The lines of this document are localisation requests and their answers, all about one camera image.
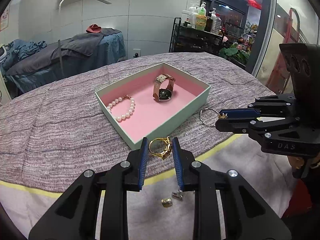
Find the grey blanket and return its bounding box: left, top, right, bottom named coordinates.
left=5, top=28, right=126, bottom=76

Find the green potted plant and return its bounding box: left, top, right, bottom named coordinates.
left=218, top=43, right=250, bottom=65

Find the white beauty machine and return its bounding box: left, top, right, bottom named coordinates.
left=0, top=43, right=11, bottom=106

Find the black trolley rack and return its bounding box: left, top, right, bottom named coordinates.
left=169, top=17, right=223, bottom=55

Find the mint box pink lining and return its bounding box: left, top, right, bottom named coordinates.
left=95, top=62, right=210, bottom=150

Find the red cloth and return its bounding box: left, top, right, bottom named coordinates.
left=86, top=24, right=101, bottom=33

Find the wall power socket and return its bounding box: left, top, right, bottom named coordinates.
left=133, top=49, right=141, bottom=58

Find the black camera box right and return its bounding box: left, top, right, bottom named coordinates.
left=279, top=43, right=319, bottom=128

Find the silver knot ring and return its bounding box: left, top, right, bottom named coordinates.
left=171, top=190, right=185, bottom=202

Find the silver bangle bracelet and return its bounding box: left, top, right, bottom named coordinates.
left=199, top=107, right=220, bottom=127

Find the wall poster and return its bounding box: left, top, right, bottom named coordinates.
left=0, top=5, right=10, bottom=31

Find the blue massage bed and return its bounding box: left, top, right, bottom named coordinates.
left=2, top=37, right=125, bottom=97

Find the white arc floor lamp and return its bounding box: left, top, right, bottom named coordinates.
left=51, top=0, right=112, bottom=79

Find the clear plastic bottle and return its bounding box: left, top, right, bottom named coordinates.
left=211, top=8, right=221, bottom=35

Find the white pearl bracelet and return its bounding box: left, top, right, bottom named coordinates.
left=107, top=94, right=136, bottom=123

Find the beige strap wristwatch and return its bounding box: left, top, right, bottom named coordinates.
left=153, top=74, right=176, bottom=102

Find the gold crystal earring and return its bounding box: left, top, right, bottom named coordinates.
left=218, top=113, right=228, bottom=119

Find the green pump bottle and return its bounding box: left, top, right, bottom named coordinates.
left=195, top=2, right=207, bottom=30

